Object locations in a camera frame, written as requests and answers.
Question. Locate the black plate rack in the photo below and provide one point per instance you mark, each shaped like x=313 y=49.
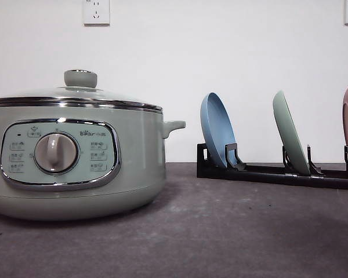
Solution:
x=237 y=170

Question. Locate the green plate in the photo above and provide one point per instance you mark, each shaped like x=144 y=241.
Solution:
x=289 y=134

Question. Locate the gray table mat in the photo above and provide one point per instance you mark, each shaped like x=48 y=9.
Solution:
x=197 y=227

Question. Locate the blue plate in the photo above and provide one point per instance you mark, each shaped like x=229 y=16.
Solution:
x=216 y=125

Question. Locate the glass pot lid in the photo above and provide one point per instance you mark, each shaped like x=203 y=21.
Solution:
x=80 y=90

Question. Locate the green electric steamer pot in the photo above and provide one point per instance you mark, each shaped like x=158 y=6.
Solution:
x=74 y=162

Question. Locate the white wall socket left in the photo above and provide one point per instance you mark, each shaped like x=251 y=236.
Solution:
x=96 y=13

